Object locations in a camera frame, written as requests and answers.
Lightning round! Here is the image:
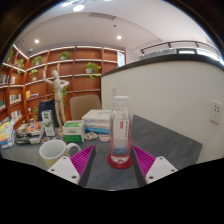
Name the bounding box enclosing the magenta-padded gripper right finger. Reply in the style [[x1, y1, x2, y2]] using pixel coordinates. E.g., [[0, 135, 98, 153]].
[[130, 145, 179, 187]]

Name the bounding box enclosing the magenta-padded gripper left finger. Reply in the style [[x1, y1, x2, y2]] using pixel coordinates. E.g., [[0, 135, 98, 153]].
[[47, 144, 97, 188]]

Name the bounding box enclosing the clear water bottle white cap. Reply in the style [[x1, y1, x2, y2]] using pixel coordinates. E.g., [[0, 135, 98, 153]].
[[109, 95, 134, 165]]

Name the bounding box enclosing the yellow striped white mug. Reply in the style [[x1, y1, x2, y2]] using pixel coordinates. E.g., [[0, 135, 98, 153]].
[[38, 139, 82, 168]]

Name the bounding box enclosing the flat round red coaster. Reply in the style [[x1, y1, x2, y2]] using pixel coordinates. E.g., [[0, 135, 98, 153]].
[[106, 153, 134, 170]]

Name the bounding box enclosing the tall green white carton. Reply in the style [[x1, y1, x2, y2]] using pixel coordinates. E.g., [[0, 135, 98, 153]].
[[40, 109, 57, 138]]

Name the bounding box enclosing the tan upholstered chair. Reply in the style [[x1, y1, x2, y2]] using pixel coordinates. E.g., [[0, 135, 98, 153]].
[[69, 94, 103, 122]]

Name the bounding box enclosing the colourful book stack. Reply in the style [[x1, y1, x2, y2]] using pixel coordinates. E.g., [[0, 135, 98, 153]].
[[0, 116, 17, 150]]

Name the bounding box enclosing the wooden artist mannequin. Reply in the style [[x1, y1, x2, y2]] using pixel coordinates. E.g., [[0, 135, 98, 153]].
[[42, 63, 70, 137]]

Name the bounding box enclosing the orange wooden shelf unit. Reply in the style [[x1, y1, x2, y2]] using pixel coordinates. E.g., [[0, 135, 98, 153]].
[[0, 43, 127, 134]]

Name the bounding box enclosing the white curtain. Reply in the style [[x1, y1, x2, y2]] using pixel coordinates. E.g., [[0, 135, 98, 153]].
[[139, 49, 178, 60]]

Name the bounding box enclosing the window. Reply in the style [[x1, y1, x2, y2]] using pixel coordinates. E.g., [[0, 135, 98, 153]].
[[176, 48, 224, 64]]

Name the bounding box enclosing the ceiling air vent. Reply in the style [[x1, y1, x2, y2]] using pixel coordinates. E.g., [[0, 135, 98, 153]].
[[88, 12, 117, 21]]

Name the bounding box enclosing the branched ceiling lamp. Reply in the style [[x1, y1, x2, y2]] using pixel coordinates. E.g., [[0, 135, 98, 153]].
[[60, 0, 101, 13]]

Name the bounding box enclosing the white wall socket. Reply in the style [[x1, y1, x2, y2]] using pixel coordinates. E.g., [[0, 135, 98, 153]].
[[208, 100, 224, 125]]

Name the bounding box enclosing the white wall poster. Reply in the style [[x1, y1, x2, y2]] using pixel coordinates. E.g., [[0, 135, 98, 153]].
[[117, 50, 126, 68]]

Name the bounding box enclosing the black curtain rail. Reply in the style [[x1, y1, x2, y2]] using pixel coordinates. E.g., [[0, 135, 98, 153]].
[[139, 40, 221, 56]]

